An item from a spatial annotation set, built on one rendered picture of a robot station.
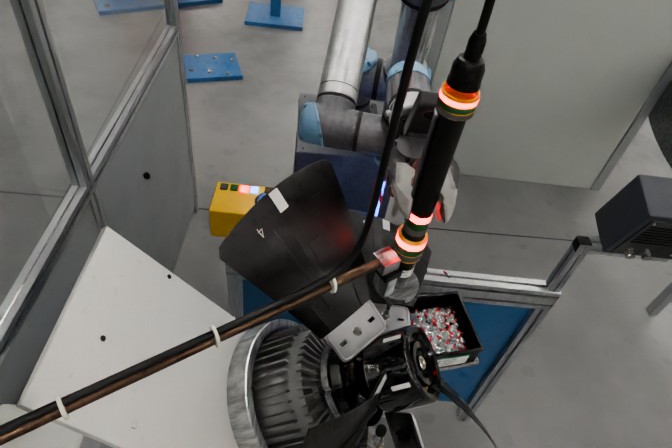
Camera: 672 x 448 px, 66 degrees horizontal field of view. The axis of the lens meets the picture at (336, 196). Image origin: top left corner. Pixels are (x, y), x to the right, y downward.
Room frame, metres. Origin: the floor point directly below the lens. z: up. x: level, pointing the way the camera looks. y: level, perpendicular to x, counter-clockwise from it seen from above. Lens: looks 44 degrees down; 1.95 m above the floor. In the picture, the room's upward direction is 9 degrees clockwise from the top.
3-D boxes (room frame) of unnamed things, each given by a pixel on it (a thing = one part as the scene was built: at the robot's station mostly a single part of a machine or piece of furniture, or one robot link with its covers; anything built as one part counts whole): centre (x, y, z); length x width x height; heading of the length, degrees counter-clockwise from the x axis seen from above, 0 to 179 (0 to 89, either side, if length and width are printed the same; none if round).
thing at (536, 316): (0.90, -0.62, 0.39); 0.04 x 0.04 x 0.78; 4
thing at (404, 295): (0.49, -0.11, 1.33); 0.09 x 0.07 x 0.10; 129
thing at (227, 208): (0.84, 0.20, 1.02); 0.16 x 0.10 x 0.11; 94
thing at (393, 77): (0.77, -0.10, 1.47); 0.11 x 0.08 x 0.09; 4
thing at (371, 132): (0.77, -0.08, 1.37); 0.11 x 0.08 x 0.11; 87
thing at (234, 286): (0.83, 0.24, 0.39); 0.04 x 0.04 x 0.78; 4
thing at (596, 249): (0.90, -0.72, 1.04); 0.24 x 0.03 x 0.03; 94
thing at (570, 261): (0.90, -0.62, 0.96); 0.03 x 0.03 x 0.20; 4
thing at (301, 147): (1.29, 0.00, 0.50); 0.30 x 0.30 x 1.00; 8
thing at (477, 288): (0.87, -0.19, 0.82); 0.90 x 0.04 x 0.08; 94
